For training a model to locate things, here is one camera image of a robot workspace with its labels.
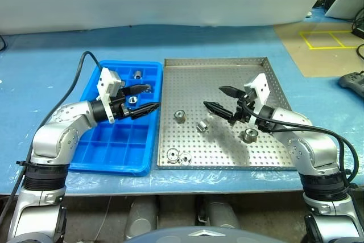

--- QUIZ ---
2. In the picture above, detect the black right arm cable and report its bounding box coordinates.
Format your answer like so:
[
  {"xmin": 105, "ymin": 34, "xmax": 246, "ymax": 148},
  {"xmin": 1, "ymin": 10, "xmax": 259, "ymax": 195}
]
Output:
[{"xmin": 241, "ymin": 102, "xmax": 359, "ymax": 195}]

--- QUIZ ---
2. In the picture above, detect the grey game controller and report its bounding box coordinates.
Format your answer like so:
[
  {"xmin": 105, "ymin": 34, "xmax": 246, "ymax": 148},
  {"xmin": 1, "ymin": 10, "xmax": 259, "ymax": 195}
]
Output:
[{"xmin": 338, "ymin": 71, "xmax": 364, "ymax": 98}]

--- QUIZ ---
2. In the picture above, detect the brown cardboard sheet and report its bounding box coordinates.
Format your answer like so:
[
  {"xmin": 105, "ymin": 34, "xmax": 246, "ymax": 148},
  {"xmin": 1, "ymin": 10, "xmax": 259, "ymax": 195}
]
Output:
[{"xmin": 273, "ymin": 22, "xmax": 364, "ymax": 78}]

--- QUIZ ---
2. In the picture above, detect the grey rounded cylinder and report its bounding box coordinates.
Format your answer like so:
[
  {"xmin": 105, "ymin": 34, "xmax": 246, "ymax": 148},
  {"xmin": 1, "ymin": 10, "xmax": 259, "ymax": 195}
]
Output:
[
  {"xmin": 203, "ymin": 196, "xmax": 241, "ymax": 229},
  {"xmin": 125, "ymin": 197, "xmax": 159, "ymax": 240}
]

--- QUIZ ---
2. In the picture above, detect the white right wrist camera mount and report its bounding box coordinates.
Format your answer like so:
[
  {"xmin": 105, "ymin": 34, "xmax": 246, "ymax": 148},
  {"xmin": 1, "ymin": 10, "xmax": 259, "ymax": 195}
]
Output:
[{"xmin": 243, "ymin": 72, "xmax": 270, "ymax": 113}]

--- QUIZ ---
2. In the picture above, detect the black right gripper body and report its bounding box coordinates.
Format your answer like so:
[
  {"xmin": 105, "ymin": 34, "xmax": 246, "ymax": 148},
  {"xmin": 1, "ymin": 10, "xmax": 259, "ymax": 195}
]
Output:
[{"xmin": 231, "ymin": 89, "xmax": 258, "ymax": 126}]

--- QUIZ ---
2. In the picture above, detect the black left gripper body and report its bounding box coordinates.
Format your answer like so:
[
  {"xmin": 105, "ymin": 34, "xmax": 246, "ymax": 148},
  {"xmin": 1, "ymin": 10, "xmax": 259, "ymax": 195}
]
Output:
[{"xmin": 109, "ymin": 88, "xmax": 134, "ymax": 120}]

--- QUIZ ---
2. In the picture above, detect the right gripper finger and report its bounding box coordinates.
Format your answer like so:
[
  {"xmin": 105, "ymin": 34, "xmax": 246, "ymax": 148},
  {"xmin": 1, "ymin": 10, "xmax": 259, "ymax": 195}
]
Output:
[
  {"xmin": 202, "ymin": 101, "xmax": 236, "ymax": 121},
  {"xmin": 218, "ymin": 85, "xmax": 245, "ymax": 99}
]

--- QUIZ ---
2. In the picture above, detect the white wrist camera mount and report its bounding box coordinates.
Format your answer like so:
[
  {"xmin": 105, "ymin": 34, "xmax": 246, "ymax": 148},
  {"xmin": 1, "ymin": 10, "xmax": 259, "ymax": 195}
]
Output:
[
  {"xmin": 96, "ymin": 67, "xmax": 123, "ymax": 124},
  {"xmin": 243, "ymin": 72, "xmax": 270, "ymax": 113}
]

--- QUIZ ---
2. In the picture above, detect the dark blue rounded shell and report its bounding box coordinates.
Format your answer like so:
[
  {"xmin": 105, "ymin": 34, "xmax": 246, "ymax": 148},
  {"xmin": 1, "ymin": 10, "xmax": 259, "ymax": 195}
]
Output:
[{"xmin": 122, "ymin": 225, "xmax": 281, "ymax": 243}]

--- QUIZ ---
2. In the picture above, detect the blue compartment tray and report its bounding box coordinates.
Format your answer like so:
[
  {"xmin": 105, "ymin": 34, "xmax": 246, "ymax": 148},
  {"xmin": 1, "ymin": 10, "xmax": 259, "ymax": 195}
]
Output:
[{"xmin": 68, "ymin": 60, "xmax": 163, "ymax": 177}]

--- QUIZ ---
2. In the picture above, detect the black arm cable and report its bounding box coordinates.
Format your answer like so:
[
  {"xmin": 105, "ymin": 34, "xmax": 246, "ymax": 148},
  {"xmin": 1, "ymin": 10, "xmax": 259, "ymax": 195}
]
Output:
[
  {"xmin": 0, "ymin": 51, "xmax": 104, "ymax": 221},
  {"xmin": 241, "ymin": 102, "xmax": 359, "ymax": 195}
]

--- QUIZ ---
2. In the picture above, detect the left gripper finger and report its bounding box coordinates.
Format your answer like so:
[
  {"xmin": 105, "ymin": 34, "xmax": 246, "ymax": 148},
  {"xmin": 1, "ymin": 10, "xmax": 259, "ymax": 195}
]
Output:
[
  {"xmin": 122, "ymin": 84, "xmax": 151, "ymax": 96},
  {"xmin": 125, "ymin": 102, "xmax": 160, "ymax": 121}
]

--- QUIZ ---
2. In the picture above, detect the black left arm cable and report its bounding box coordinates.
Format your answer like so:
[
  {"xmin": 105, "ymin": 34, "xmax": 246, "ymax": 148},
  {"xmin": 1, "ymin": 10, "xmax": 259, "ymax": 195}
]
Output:
[{"xmin": 0, "ymin": 51, "xmax": 104, "ymax": 221}]

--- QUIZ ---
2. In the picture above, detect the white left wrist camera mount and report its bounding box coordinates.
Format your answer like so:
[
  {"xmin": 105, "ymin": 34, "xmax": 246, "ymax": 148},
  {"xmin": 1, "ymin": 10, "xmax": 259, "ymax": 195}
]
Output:
[{"xmin": 96, "ymin": 67, "xmax": 123, "ymax": 124}]

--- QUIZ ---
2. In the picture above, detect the perforated metal tray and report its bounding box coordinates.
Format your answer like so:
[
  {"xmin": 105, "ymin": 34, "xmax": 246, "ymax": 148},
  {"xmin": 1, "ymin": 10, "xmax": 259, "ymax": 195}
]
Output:
[{"xmin": 156, "ymin": 57, "xmax": 296, "ymax": 171}]

